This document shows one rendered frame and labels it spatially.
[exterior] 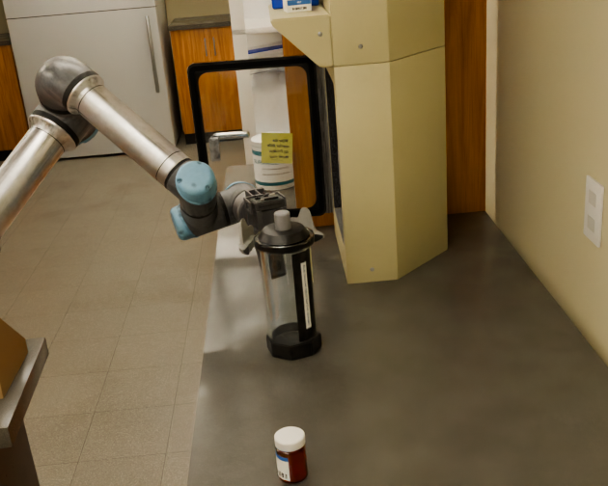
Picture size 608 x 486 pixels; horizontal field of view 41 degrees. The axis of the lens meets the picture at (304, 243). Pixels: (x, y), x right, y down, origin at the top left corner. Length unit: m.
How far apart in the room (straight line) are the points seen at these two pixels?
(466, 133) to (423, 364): 0.80
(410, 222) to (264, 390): 0.56
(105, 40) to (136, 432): 4.12
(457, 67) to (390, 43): 0.44
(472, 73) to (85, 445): 1.89
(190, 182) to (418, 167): 0.51
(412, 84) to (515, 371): 0.63
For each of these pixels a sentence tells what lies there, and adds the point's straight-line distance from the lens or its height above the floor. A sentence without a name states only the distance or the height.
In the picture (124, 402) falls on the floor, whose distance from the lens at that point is 3.27.
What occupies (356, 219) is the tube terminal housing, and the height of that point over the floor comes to 1.09.
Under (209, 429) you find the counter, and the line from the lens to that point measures 1.34.
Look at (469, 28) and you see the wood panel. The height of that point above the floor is 1.41.
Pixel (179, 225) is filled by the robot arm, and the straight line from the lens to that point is 1.67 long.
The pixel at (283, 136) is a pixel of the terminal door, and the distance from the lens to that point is 1.97.
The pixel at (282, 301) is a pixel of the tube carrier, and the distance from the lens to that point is 1.44.
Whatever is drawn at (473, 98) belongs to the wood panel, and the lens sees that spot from 2.07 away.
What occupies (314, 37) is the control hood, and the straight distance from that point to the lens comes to 1.61.
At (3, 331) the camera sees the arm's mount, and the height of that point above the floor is 1.04.
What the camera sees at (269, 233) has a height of 1.18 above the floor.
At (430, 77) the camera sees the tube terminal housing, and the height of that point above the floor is 1.35.
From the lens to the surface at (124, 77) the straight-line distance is 6.66.
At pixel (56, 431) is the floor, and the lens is 3.20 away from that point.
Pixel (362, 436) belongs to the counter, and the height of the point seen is 0.94.
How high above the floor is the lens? 1.69
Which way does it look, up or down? 22 degrees down
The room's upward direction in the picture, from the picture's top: 5 degrees counter-clockwise
